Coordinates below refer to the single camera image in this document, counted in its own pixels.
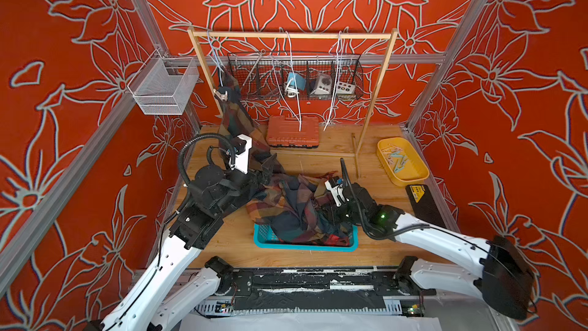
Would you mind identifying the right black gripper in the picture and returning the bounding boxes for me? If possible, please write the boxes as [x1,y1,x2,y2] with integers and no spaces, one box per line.
[317,199,369,228]

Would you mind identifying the dark multicolour plaid shirt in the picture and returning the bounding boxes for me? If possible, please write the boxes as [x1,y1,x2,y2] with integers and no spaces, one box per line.
[245,172,353,247]

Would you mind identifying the white wire hanger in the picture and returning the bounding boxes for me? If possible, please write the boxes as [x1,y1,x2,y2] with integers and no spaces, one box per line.
[278,31,303,132]

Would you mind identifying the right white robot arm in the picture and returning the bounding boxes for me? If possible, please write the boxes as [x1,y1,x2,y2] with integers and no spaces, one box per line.
[326,168,537,320]

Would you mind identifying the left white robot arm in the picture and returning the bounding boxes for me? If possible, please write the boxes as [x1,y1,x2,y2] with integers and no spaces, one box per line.
[85,133,276,330]

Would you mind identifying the clothespins in yellow tray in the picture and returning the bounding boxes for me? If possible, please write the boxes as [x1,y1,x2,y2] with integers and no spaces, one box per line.
[383,145,411,173]

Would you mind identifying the teal plastic basket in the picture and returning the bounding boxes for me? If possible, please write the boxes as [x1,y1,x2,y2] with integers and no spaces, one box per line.
[254,224,359,253]

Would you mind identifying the red tool case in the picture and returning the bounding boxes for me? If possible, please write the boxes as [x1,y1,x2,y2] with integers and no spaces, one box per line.
[266,116,320,149]

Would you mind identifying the yellow plastic tray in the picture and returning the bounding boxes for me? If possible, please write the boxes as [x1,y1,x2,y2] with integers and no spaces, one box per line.
[377,137,430,187]

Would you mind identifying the black box with label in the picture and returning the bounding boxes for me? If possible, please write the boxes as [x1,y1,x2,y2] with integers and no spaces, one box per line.
[405,184,446,228]

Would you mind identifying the white button box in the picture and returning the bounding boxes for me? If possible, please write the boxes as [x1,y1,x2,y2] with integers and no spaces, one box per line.
[335,81,355,97]

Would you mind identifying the wooden clothes rack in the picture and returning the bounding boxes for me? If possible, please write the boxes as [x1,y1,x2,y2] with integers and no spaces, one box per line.
[187,26,399,177]

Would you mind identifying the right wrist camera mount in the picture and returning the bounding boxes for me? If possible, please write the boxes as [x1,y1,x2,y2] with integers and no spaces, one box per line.
[325,176,346,207]

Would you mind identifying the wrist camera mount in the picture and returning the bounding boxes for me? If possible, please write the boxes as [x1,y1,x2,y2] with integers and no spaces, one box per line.
[325,176,346,207]
[228,134,253,174]

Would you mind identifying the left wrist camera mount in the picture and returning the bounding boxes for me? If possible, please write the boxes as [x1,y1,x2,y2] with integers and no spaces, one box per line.
[228,134,253,174]

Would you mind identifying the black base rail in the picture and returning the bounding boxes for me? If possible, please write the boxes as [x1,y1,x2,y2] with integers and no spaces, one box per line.
[217,266,436,315]

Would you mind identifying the black wire basket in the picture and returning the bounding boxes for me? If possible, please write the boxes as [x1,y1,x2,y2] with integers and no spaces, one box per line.
[228,51,365,101]

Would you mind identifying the teal box with cable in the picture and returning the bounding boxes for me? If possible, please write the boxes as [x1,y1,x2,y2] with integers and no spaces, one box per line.
[284,72,306,97]

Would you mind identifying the white switch box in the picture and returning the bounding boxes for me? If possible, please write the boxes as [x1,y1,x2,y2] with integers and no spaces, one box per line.
[310,73,333,97]

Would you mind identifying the white wire basket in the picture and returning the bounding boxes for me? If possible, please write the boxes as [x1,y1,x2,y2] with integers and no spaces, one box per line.
[126,49,200,116]

